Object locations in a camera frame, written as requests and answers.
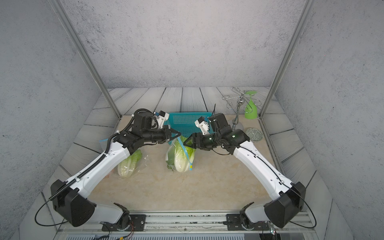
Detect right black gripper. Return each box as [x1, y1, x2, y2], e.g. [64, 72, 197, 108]
[183, 132, 222, 151]

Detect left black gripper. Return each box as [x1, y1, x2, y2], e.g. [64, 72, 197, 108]
[141, 124, 182, 144]

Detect chinese cabbage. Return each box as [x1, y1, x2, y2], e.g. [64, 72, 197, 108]
[175, 142, 196, 173]
[117, 150, 143, 178]
[166, 144, 176, 172]

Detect clear zipper bag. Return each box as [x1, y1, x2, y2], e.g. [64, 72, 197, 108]
[94, 142, 149, 179]
[165, 136, 196, 173]

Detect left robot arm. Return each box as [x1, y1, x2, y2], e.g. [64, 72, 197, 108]
[49, 109, 181, 231]

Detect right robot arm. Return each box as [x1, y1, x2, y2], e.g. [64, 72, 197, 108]
[184, 113, 306, 230]

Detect teal plastic basket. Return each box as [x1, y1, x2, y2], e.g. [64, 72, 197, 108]
[165, 112, 212, 138]

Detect silver metal cup rack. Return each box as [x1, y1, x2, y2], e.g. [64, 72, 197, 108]
[222, 87, 261, 130]

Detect green plastic goblet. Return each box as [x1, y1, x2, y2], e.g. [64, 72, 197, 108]
[245, 91, 258, 120]

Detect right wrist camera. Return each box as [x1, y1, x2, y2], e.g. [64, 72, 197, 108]
[195, 117, 210, 136]

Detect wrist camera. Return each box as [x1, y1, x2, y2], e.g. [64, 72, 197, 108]
[195, 117, 210, 136]
[154, 111, 170, 129]

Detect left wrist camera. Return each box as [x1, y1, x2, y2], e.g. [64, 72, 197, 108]
[154, 111, 170, 129]

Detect aluminium front rail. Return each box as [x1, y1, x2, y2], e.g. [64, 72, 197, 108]
[55, 211, 318, 240]

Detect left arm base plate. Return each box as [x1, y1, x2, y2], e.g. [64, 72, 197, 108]
[102, 214, 147, 232]

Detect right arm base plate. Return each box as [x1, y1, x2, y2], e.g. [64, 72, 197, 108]
[223, 214, 270, 232]

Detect left aluminium frame post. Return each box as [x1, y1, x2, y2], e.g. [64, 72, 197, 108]
[49, 0, 122, 120]

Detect aluminium frame post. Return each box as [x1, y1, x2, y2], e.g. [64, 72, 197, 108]
[259, 0, 316, 119]
[49, 0, 122, 120]

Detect right aluminium frame post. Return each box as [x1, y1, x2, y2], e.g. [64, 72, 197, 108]
[259, 0, 316, 119]

